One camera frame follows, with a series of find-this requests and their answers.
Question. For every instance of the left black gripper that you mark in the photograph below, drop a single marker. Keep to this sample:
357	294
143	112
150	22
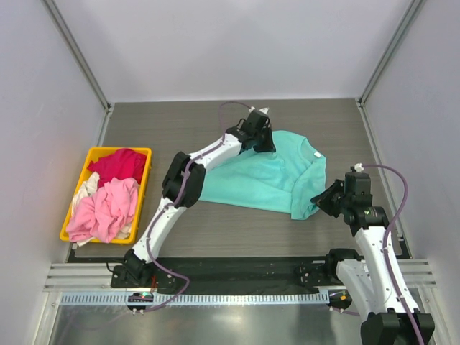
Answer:
269	146

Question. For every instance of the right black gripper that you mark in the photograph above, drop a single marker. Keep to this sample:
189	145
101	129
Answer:
323	200

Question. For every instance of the teal t shirt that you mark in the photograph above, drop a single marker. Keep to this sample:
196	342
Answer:
283	181

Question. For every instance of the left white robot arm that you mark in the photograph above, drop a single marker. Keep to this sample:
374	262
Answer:
183	185

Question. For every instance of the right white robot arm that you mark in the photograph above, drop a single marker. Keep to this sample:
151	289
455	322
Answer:
372	275

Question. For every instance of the magenta t shirt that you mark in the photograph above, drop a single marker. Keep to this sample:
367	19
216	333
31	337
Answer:
123	164

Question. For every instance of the light pink t shirt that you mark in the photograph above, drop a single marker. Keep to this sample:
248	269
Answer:
106	215

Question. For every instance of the yellow plastic bin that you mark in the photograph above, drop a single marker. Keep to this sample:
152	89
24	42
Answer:
94	154

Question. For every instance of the cream white t shirt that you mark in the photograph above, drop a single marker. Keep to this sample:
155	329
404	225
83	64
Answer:
87	188

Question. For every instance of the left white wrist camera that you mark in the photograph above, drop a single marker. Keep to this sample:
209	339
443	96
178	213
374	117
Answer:
265	110

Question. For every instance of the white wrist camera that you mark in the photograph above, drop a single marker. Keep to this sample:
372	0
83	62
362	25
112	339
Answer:
265	110
358	168

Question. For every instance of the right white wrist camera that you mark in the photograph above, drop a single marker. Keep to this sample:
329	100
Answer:
358	168

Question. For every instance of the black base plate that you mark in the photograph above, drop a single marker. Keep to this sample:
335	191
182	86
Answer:
231	275

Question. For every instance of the perforated metal cable rail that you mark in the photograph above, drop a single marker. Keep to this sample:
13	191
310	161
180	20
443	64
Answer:
147	300

